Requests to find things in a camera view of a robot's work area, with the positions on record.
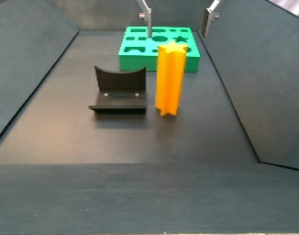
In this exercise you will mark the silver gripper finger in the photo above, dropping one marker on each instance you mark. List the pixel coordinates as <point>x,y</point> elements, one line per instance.
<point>210,16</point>
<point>146,15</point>

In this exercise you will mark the orange star-shaped prism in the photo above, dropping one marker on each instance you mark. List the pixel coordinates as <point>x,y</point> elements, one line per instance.
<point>171,66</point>

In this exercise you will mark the green foam shape-sorting board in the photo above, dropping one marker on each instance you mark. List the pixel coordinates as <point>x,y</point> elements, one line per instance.
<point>139,48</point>

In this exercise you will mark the black curved holder bracket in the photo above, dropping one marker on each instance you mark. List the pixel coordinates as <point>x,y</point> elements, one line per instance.
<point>120,91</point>

